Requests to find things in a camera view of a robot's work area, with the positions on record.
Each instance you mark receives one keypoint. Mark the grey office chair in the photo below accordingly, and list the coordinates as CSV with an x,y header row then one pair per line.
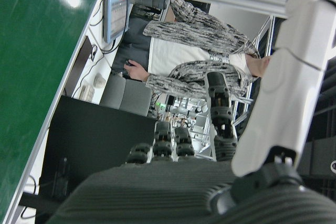
x,y
126,95

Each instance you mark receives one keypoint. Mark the small teach pendant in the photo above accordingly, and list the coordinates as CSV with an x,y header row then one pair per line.
x,y
115,16

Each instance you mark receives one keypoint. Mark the white keyboard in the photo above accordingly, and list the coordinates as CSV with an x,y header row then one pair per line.
x,y
86,93

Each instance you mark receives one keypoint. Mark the white computer mouse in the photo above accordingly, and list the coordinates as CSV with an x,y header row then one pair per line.
x,y
99,81

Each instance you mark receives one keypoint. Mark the person in grey patterned cardigan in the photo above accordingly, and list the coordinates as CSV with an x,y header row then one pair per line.
x,y
183,56

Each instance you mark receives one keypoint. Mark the right robot dexterous hand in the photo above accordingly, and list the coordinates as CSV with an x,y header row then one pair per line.
x,y
157,195

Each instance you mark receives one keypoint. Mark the black computer monitor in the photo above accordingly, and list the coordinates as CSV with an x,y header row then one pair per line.
x,y
92,134

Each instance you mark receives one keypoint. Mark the green belt conveyor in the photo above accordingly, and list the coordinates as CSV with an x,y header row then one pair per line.
x,y
31,51

